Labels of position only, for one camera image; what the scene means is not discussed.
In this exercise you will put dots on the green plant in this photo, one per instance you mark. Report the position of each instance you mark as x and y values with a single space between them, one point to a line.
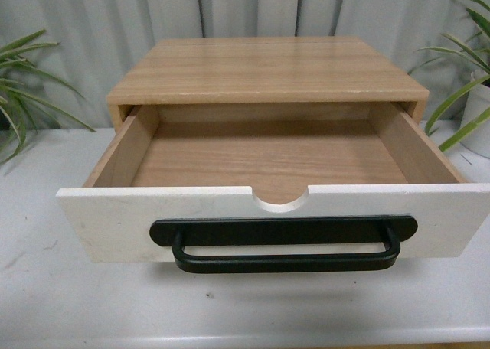
475 51
17 101

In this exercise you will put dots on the wooden drawer cabinet box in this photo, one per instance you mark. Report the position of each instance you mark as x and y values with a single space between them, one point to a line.
264 70

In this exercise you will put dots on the black metal drawer handle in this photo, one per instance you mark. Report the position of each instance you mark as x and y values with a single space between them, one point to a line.
389 230

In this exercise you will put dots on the wooden drawer with white front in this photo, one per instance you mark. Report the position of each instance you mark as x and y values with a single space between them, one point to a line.
282 160

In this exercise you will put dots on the white plant pot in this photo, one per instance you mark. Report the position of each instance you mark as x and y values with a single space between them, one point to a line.
477 102

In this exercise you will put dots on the green plant on right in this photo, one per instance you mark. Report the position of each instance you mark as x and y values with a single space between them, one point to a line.
475 51

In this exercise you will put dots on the green plant on left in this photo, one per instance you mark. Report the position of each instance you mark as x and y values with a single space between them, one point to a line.
17 101

